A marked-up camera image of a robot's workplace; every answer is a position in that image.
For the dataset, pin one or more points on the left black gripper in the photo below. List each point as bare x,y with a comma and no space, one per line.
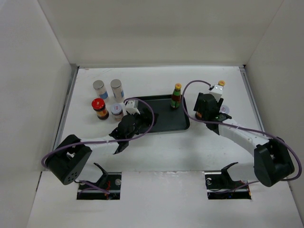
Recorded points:
146,117

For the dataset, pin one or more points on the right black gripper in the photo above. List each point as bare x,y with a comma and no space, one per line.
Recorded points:
197,105

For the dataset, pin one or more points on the white lid small jar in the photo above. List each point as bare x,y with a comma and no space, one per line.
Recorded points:
117,112

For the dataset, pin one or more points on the green sauce bottle yellow cap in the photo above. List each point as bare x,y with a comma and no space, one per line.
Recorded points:
176,96

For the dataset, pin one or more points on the spice jar silver lid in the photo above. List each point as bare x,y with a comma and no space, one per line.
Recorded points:
117,90

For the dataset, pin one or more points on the red lid sauce jar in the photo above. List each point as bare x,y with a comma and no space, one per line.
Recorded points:
99,107

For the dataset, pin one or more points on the spice jar blue label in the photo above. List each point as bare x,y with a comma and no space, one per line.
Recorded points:
101,91

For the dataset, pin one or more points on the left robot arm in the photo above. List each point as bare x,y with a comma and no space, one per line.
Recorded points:
68,160

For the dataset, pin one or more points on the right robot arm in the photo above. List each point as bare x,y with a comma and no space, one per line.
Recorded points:
272,162

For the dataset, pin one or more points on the black plastic tray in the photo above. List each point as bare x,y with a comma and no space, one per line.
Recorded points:
166,118

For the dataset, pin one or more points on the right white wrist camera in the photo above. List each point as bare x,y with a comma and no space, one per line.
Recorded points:
216,91

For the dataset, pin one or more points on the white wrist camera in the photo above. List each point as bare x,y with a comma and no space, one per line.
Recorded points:
131,107
216,91

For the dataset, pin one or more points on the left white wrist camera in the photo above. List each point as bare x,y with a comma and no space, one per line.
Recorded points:
131,107

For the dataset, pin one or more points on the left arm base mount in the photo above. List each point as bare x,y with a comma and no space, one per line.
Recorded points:
107,187

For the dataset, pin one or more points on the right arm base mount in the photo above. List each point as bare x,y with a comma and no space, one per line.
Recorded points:
220,186

